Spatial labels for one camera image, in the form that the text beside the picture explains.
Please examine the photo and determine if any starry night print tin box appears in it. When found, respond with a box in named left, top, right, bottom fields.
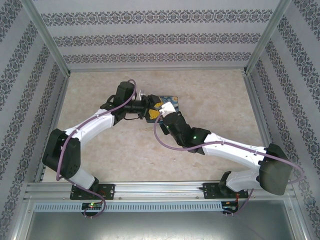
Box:
left=144, top=94, right=180, bottom=125

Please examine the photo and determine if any green circuit board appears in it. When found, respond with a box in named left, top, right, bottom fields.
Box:
left=223, top=201, right=239, bottom=213
left=81, top=202, right=104, bottom=211

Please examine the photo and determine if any grey metal sheet panel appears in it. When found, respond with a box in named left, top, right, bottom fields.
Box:
left=24, top=211, right=305, bottom=240

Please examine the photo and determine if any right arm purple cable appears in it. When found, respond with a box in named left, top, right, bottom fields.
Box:
left=153, top=113, right=305, bottom=217

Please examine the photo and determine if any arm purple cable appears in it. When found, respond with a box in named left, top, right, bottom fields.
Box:
left=153, top=113, right=305, bottom=217
left=55, top=78, right=138, bottom=219

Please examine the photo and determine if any left gripper thin black cable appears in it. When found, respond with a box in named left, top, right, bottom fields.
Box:
left=124, top=113, right=144, bottom=121

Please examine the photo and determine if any aluminium side rail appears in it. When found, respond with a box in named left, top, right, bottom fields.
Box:
left=243, top=71, right=279, bottom=152
left=34, top=71, right=73, bottom=183

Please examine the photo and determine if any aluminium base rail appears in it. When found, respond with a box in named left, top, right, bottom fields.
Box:
left=23, top=178, right=298, bottom=202

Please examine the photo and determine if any slotted grey cable duct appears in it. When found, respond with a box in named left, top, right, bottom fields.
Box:
left=33, top=201, right=223, bottom=213

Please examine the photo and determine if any aluminium frame post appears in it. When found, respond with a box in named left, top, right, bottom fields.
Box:
left=242, top=0, right=293, bottom=75
left=19, top=0, right=72, bottom=76

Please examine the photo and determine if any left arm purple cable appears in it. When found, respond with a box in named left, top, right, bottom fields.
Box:
left=55, top=78, right=138, bottom=219

